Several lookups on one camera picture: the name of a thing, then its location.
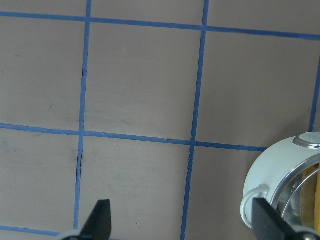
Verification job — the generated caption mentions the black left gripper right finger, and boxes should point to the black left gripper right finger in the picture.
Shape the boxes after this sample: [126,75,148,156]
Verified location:
[251,198,296,240]

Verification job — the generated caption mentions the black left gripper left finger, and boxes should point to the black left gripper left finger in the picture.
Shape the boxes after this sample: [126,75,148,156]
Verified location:
[78,199,111,240]

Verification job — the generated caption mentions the yellow corn cob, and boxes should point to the yellow corn cob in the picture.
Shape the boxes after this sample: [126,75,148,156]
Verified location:
[300,163,320,233]

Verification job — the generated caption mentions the white cooking pot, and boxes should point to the white cooking pot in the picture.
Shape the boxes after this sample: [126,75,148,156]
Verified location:
[240,132,320,228]

